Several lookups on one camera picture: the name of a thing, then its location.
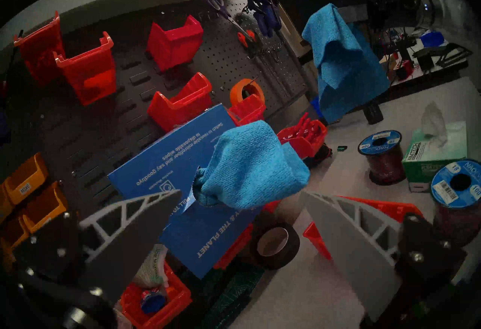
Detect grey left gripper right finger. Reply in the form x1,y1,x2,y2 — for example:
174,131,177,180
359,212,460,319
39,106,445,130
300,191,405,322

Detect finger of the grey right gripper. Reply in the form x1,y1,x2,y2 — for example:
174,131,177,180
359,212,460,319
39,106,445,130
337,5,371,24

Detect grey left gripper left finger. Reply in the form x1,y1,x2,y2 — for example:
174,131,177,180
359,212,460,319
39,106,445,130
78,189,183,304

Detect blue microfiber shop towel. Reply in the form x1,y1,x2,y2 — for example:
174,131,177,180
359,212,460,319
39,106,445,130
192,120,311,209
302,3,391,124

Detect blue cardboard wipes box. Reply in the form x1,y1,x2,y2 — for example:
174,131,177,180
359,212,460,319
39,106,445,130
108,104,263,279

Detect white netted bundle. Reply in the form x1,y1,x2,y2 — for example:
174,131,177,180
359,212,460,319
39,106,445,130
133,244,169,289

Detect black tape roll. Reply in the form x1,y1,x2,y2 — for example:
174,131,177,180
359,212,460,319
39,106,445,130
250,215,300,270

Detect small blue plastic object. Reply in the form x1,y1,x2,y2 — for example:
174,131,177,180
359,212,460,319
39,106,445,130
141,289,168,314

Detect red bin with nails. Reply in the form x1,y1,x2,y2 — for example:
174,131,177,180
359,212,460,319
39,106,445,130
303,196,424,261

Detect tiny red thread spool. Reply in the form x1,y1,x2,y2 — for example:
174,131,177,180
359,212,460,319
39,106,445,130
396,61,414,80

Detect black desk device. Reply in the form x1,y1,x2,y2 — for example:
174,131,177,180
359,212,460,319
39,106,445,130
417,53,435,72

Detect yellow bin labelled M3-4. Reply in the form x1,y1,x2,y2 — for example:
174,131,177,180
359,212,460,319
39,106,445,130
22,182,69,234

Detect dark grey pegboard panel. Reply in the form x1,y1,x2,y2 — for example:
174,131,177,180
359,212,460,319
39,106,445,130
8,0,312,220

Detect yellow bin labelled M3X6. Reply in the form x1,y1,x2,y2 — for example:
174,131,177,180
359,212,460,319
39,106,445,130
3,152,49,205

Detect red plastic connectors bundle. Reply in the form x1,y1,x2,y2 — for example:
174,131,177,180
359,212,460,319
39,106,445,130
296,113,321,138

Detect red bin with connectors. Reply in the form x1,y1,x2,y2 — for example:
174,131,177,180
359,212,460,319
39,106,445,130
277,113,328,159

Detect green Kimtech tissue box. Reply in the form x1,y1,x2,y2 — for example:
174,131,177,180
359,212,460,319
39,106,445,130
402,102,468,193

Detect orange tape roll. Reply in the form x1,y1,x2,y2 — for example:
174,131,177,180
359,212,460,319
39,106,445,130
230,79,265,105

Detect black wire frame stand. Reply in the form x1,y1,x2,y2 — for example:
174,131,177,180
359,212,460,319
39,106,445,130
413,42,473,68

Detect small red wire spool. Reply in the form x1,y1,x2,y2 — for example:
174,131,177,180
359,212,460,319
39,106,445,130
358,130,407,186

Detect black battery holder red wires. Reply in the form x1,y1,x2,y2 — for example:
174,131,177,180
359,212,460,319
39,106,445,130
304,144,333,169

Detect large red wire spool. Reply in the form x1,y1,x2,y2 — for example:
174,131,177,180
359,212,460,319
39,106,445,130
430,159,481,248

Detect purple handled scissors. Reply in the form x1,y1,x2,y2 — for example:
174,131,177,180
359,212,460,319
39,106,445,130
205,0,248,37

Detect orange-red wall bin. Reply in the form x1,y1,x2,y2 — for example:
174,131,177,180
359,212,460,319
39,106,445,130
54,31,118,106
147,73,213,132
227,94,266,126
14,12,66,85

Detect crimson wall bin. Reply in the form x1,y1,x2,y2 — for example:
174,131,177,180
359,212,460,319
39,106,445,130
147,15,204,72

